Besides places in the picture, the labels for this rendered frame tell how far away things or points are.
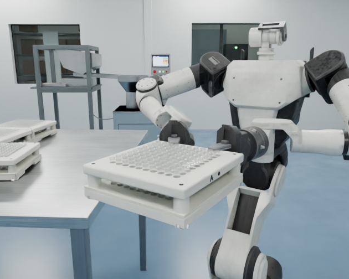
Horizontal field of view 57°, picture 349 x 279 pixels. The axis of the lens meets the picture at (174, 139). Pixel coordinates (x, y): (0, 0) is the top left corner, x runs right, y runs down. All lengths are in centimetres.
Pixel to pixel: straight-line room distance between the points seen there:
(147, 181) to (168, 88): 72
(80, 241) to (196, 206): 45
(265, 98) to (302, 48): 561
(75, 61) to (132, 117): 128
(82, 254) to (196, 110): 553
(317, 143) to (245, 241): 44
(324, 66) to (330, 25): 582
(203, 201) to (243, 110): 64
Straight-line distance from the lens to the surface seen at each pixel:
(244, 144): 81
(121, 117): 360
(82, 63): 445
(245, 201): 125
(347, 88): 108
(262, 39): 121
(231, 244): 119
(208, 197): 61
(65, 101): 658
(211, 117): 638
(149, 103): 114
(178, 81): 125
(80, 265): 98
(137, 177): 58
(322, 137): 94
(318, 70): 115
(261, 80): 114
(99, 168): 64
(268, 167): 126
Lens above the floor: 128
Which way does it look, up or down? 13 degrees down
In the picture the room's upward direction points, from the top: straight up
